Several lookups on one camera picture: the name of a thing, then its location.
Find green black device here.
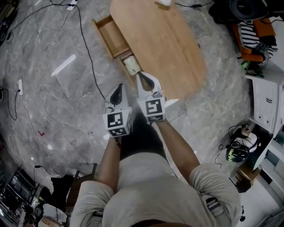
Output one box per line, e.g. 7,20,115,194
241,60,265,78

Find cluttered equipment rack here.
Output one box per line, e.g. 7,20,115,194
0,166,52,227

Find wooden table with drawer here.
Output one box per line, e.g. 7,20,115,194
109,0,208,101

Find black garment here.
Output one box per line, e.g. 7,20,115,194
50,174,75,204

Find thin black cable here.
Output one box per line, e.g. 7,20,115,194
174,1,214,8

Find white shelf unit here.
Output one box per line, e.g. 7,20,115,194
252,133,284,201

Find cardboard box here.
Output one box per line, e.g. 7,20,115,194
235,163,263,187

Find white cloth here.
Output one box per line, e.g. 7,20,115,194
154,0,173,7

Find wooden drawer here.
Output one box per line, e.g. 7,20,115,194
92,15,143,87

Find white cabinet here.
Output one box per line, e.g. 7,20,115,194
245,73,284,134

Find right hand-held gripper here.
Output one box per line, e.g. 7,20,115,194
135,71,166,123

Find white plastic container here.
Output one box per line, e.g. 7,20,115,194
123,55,142,76

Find person's right forearm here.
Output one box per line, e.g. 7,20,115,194
154,121,201,185

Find brown wooden chair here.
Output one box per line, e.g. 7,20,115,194
66,163,98,208

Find striped black white pillow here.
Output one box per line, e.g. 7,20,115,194
238,20,278,65

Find person's black trousers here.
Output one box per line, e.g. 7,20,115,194
119,112,167,160

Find black equipment pile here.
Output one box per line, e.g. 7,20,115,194
0,0,19,45

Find person's beige shirt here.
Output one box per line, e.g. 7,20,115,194
69,153,243,227

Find person's left forearm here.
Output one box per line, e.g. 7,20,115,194
97,135,122,192

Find orange sofa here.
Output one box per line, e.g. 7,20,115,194
232,17,276,63

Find person's grey shoulder strap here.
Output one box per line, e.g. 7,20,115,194
203,196,225,217
90,210,104,225

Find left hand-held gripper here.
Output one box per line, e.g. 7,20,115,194
102,83,133,138

